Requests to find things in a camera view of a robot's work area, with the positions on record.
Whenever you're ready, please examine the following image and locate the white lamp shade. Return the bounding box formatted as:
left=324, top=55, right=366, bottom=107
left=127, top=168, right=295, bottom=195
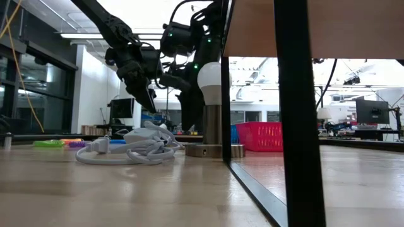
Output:
left=316, top=107, right=333, bottom=130

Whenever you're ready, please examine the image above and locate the small grey post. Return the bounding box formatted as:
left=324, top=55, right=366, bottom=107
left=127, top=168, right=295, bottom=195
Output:
left=3, top=132, right=13, bottom=151

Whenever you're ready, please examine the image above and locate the blue plastic basket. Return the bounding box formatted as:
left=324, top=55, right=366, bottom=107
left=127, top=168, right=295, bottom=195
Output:
left=230, top=124, right=240, bottom=145

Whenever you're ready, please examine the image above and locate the black computer monitor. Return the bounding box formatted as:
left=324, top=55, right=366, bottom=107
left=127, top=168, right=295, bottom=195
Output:
left=355, top=99, right=390, bottom=125
left=109, top=97, right=136, bottom=120

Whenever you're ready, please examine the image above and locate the black metal table frame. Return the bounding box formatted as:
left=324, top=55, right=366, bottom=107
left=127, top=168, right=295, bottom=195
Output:
left=0, top=116, right=404, bottom=153

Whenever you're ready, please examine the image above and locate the white lamp power cord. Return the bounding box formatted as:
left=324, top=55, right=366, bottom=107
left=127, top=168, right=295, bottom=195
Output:
left=74, top=120, right=186, bottom=166

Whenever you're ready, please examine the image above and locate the raised wooden shelf board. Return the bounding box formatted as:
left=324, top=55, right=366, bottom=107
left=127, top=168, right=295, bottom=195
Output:
left=222, top=0, right=404, bottom=61

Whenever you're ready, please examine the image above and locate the black shelf support frame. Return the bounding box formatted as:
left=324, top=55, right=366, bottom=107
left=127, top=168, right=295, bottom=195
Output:
left=220, top=0, right=326, bottom=227

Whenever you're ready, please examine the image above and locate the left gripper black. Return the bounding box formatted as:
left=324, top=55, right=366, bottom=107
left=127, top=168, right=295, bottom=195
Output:
left=105, top=44, right=163, bottom=114

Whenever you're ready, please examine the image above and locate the ceiling strip light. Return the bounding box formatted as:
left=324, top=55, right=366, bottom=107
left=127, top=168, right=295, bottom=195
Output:
left=59, top=33, right=165, bottom=40

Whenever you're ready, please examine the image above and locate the red plastic basket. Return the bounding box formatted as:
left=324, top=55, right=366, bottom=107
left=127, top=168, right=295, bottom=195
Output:
left=235, top=122, right=283, bottom=153

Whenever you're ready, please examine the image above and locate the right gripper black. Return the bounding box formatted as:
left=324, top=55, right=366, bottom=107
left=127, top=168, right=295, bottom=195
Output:
left=157, top=73, right=206, bottom=132

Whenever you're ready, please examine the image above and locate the brass lamp with white bulb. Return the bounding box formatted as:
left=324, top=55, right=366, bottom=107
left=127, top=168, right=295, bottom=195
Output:
left=184, top=62, right=246, bottom=159

